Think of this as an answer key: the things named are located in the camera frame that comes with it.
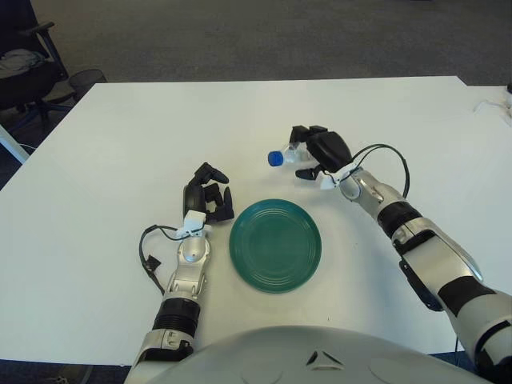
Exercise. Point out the white crumpled cloth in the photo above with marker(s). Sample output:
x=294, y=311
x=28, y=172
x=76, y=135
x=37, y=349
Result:
x=18, y=60

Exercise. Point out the black mesh wastebasket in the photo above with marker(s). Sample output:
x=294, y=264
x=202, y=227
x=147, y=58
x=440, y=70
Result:
x=86, y=82

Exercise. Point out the green round plate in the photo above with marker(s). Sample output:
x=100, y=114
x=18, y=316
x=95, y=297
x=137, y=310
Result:
x=276, y=246

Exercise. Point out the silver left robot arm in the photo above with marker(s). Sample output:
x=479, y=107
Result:
x=180, y=312

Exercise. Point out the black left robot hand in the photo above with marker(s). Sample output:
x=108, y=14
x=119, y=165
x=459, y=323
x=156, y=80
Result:
x=194, y=198

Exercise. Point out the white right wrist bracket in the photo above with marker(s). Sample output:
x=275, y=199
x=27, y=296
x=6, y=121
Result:
x=330, y=182

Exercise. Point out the grey robot torso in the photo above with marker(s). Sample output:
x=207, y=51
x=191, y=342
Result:
x=300, y=360

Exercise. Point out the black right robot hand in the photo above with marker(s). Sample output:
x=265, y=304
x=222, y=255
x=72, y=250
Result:
x=330, y=150

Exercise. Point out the black office chair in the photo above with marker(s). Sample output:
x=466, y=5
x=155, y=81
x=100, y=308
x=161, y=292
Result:
x=24, y=88

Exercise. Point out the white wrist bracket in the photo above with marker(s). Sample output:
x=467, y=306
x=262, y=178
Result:
x=194, y=219
x=330, y=182

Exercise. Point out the clear plastic water bottle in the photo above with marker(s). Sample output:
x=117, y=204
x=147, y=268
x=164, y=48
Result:
x=276, y=158

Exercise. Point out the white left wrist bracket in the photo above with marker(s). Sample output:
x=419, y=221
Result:
x=194, y=219

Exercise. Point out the white desk panel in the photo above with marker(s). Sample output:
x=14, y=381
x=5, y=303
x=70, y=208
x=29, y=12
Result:
x=12, y=142

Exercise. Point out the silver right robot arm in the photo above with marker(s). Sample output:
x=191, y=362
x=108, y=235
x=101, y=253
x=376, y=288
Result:
x=440, y=256

